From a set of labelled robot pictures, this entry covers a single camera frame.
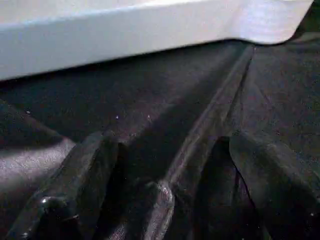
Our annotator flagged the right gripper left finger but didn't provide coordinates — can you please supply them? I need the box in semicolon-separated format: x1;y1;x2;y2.
4;130;122;240

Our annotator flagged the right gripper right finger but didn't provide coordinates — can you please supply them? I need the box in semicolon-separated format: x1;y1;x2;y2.
226;133;320;240

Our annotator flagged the white plastic table top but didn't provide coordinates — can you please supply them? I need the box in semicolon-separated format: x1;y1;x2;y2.
0;0;316;82

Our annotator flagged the black work mat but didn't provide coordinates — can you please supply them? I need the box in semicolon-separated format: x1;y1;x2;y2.
0;0;320;240

